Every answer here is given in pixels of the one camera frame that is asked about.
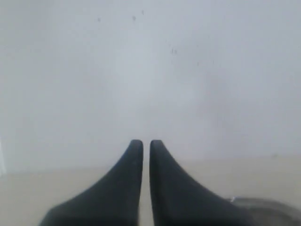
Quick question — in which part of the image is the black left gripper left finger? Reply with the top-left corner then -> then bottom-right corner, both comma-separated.
40,140 -> 143,226

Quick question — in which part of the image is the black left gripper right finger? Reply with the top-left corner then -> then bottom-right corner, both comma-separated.
150,140 -> 256,226

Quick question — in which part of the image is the large steel mesh strainer bowl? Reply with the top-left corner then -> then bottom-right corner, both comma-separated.
227,197 -> 301,226

